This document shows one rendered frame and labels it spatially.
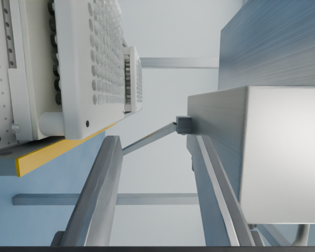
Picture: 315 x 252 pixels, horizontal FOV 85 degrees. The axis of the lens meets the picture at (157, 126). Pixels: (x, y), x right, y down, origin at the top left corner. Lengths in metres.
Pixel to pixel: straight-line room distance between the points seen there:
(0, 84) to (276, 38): 0.48
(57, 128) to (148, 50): 3.71
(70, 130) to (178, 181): 3.50
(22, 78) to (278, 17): 0.47
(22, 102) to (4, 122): 0.03
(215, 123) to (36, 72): 0.19
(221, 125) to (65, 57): 0.16
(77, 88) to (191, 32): 3.97
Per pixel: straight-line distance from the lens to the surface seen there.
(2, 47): 0.24
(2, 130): 0.23
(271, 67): 0.48
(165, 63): 1.18
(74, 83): 0.20
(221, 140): 0.17
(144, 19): 4.22
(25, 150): 0.20
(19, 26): 0.23
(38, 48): 0.23
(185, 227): 4.02
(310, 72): 0.40
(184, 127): 0.30
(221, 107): 0.17
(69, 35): 0.21
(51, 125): 0.21
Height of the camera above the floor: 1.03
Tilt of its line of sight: level
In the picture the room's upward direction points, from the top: 90 degrees clockwise
